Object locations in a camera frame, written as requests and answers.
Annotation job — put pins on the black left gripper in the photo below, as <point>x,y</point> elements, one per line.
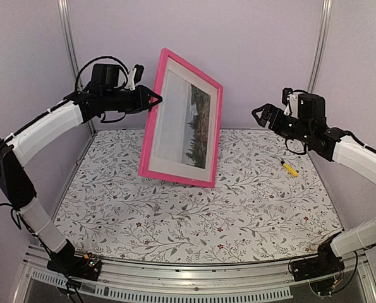
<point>143,101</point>

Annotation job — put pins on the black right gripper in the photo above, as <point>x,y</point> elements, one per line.
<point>268,108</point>

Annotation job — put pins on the pink picture frame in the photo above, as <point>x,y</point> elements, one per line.
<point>181,138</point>

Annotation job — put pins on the yellow handled screwdriver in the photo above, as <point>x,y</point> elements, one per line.
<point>289,168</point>

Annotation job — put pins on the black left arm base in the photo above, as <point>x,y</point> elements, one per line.
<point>87,266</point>

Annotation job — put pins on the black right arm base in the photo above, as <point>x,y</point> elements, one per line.
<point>325,268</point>

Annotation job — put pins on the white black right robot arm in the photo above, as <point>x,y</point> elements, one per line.
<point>346,150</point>

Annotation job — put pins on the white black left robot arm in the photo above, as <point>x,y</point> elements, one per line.
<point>17,150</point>

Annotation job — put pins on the floral patterned table mat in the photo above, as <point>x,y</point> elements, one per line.
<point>257,211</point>

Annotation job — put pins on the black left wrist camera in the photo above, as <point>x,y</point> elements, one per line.
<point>138,73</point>

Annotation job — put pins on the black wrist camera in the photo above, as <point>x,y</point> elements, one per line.
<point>286,92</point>
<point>138,73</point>

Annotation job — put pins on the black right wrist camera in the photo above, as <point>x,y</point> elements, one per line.
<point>286,92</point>

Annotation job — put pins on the aluminium right corner post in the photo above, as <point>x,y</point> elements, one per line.
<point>323,32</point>

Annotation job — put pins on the aluminium corner post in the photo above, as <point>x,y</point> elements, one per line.
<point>323,32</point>
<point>64,17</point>

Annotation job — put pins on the aluminium left corner post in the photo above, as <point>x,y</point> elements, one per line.
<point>64,17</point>

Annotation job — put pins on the aluminium front rail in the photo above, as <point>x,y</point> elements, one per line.
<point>123,280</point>

